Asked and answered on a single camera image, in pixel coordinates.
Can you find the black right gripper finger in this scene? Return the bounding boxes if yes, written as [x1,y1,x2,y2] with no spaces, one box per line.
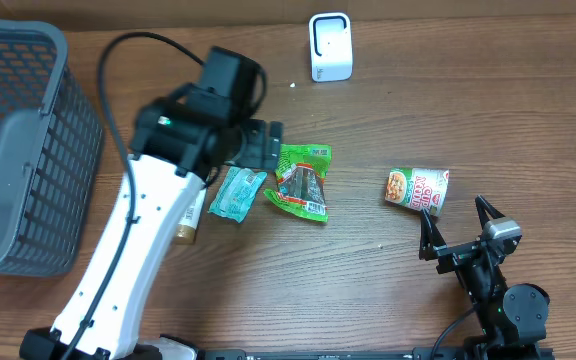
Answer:
[419,209,446,253]
[475,195,504,228]

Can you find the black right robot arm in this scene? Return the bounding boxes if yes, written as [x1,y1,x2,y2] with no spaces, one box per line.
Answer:
[413,196,554,359]

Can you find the white barcode scanner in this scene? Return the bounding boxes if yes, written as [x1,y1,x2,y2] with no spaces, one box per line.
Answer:
[308,12,353,82]

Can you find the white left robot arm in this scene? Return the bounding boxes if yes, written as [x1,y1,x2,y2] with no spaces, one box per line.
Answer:
[19,47,282,359]

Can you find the green snack bag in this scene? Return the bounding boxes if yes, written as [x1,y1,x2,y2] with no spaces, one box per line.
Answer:
[264,144,332,223]

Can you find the dark grey plastic basket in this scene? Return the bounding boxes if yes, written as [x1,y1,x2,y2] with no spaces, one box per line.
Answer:
[0,20,104,277]

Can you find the teal wet wipes packet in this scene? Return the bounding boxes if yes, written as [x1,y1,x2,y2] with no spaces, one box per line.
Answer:
[208,166,267,223]

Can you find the white tube with gold cap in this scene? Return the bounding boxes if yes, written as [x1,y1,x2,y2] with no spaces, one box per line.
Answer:
[174,189,206,245]

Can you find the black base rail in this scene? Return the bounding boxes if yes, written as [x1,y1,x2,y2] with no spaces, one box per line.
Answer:
[187,347,557,360]

